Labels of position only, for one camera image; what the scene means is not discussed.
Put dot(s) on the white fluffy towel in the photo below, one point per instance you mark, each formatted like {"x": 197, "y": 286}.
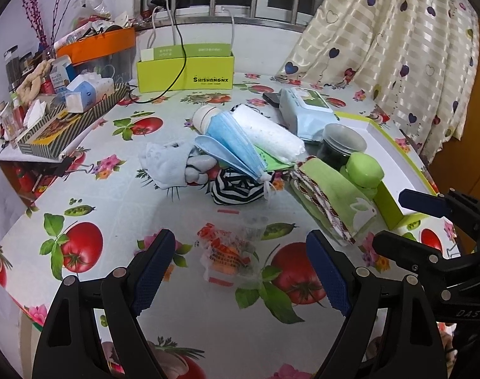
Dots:
{"x": 269, "y": 136}

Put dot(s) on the orange storage box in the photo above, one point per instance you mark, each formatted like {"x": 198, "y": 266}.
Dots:
{"x": 98, "y": 46}

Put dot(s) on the orange printed plastic bag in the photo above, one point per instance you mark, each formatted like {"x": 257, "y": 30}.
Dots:
{"x": 229, "y": 251}

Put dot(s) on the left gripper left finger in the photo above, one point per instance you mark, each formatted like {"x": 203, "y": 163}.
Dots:
{"x": 69, "y": 345}

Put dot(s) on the striped cardboard tray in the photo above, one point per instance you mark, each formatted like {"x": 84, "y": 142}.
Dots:
{"x": 54, "y": 132}

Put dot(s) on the heart patterned curtain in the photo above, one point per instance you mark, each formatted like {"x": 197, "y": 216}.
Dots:
{"x": 417, "y": 60}

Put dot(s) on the clear plastic lidded cup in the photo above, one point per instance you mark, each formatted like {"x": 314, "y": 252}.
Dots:
{"x": 338, "y": 144}

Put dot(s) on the beige braided toy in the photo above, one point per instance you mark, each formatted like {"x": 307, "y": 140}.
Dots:
{"x": 30, "y": 87}

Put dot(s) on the wet wipes pack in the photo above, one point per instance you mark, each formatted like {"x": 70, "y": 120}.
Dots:
{"x": 305, "y": 113}

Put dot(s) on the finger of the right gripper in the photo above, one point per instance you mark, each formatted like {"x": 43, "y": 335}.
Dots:
{"x": 431, "y": 205}
{"x": 423, "y": 261}

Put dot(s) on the blue white carton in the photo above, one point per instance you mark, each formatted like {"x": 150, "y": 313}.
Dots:
{"x": 62, "y": 73}

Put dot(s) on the blue face mask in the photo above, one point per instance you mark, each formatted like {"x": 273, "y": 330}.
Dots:
{"x": 226, "y": 141}

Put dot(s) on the white tray green rim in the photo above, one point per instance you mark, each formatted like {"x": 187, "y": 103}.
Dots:
{"x": 400, "y": 173}

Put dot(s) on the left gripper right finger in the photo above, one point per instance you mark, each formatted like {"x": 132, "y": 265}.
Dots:
{"x": 389, "y": 329}

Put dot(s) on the dark glass jar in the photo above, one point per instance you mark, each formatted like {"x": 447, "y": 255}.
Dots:
{"x": 12, "y": 67}

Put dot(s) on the green plastic bottle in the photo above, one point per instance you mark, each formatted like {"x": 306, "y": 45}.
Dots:
{"x": 364, "y": 172}

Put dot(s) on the green cloth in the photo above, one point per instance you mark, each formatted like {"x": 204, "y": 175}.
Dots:
{"x": 272, "y": 164}

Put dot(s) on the black white striped cloth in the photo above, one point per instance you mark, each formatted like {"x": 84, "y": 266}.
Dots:
{"x": 233, "y": 188}

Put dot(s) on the blue white tissue pack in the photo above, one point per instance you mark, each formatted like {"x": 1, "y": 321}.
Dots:
{"x": 86, "y": 90}

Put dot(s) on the purple dried flower branches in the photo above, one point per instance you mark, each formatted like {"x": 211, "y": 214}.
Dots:
{"x": 46, "y": 4}

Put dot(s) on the white rolled sock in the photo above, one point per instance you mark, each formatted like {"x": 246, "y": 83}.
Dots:
{"x": 202, "y": 117}

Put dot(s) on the green rabbit towel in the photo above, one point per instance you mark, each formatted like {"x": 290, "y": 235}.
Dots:
{"x": 338, "y": 204}

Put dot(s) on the green inner box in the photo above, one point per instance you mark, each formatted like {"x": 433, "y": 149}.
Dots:
{"x": 191, "y": 50}

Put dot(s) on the yellow-green cardboard box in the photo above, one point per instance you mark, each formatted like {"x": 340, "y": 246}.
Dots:
{"x": 190, "y": 73}

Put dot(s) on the black smartphone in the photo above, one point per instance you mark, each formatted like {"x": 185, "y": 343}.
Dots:
{"x": 272, "y": 99}

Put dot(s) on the light grey cloth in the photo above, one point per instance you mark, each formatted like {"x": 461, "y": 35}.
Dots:
{"x": 176, "y": 164}

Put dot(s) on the black binder clip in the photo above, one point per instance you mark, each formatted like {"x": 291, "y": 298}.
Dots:
{"x": 66, "y": 167}

